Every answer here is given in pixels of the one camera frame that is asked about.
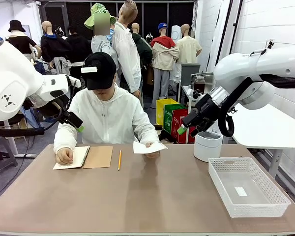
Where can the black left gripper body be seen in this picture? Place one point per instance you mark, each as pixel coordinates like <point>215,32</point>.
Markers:
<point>55,107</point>

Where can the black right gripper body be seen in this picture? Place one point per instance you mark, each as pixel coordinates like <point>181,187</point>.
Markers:
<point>209,108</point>

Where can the spiral notebook brown cover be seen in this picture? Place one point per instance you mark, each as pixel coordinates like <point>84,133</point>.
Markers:
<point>88,157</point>

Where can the white paper sheet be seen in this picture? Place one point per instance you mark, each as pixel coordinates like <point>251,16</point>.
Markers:
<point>142,148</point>

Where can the yellow pencil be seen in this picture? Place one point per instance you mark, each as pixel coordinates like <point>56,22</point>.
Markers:
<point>119,159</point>

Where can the person's right forearm white sleeve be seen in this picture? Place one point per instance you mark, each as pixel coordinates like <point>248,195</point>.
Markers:
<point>64,137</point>

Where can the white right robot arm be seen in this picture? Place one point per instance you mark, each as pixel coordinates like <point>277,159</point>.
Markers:
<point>260,71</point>

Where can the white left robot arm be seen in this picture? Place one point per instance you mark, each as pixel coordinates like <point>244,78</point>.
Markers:
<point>12,83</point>

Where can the person's left forearm white sleeve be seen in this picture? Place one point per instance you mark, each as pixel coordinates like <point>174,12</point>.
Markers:
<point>147,132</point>

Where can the person's right hand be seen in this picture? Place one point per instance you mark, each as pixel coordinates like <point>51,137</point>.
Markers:
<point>64,156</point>

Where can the person's left hand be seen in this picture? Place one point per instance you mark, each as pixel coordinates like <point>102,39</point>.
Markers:
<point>149,144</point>

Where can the red recycling bin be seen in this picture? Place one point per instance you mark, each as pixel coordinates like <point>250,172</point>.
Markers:
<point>179,118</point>

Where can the green recycling bin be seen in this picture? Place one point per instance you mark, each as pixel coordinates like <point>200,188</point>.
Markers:
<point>169,118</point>

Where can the white round trash bin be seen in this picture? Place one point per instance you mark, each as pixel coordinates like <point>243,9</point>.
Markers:
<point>207,147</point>

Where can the small white narrow table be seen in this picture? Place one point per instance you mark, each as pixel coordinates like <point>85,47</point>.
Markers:
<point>186,98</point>

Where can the glass jar dark liquid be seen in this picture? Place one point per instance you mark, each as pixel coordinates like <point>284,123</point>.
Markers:
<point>199,86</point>

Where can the black chair base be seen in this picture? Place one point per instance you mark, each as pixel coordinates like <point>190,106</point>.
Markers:
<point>167,136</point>

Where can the yellow recycling bin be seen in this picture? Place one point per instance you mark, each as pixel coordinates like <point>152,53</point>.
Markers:
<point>162,110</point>

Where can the metal tray container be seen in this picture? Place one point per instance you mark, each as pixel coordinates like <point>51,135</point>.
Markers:
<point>203,76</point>

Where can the seated person white hooded jacket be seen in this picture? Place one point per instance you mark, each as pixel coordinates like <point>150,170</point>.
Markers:
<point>108,115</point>

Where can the grey box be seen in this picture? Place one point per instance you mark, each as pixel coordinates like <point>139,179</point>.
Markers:
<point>189,73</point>

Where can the mannequin torso blue jeans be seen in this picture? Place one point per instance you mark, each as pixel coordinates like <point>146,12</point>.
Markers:
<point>39,68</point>

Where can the black baseball cap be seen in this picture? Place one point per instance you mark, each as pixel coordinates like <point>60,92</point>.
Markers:
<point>99,71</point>

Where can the white desk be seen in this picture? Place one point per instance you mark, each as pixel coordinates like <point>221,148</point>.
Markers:
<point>13,147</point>

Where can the large white side table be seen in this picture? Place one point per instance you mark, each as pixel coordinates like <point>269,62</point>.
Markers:
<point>263,130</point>

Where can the mannequin black hoodie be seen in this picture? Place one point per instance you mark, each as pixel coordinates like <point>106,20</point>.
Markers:
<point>54,46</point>

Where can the mannequin cream shirt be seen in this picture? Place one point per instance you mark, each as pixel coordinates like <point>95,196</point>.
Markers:
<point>188,50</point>

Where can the mannequin blue cap red jacket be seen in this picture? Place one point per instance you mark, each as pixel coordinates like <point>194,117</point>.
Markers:
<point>164,56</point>

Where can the mannequin black bucket hat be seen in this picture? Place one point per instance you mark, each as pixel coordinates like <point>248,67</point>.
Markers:
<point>20,41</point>

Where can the grey stool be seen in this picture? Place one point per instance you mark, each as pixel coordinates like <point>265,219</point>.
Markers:
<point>1,157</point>

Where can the small white basket label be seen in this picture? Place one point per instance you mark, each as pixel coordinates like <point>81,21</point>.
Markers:
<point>240,191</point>

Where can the white perforated plastic basket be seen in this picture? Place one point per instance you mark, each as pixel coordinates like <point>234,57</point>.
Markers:
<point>248,186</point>

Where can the mannequin green checked hat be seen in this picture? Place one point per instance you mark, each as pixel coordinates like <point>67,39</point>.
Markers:
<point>100,46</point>

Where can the white oval fan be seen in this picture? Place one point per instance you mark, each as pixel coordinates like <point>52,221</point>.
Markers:
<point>175,34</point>

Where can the tall mannequin white shirt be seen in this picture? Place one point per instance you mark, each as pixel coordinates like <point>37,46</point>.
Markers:
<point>126,54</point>

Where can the mannequin dark green jacket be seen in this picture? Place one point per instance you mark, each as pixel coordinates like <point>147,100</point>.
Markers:
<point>143,49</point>

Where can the black tripod pole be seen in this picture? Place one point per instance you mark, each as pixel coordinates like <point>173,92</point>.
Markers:
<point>270,44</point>

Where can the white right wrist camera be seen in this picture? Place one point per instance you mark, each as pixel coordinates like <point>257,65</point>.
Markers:
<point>194,93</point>

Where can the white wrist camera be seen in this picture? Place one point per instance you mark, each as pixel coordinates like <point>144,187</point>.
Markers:
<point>194,93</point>
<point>73,82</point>

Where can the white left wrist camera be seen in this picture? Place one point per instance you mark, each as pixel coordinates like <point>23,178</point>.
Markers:
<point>73,82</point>

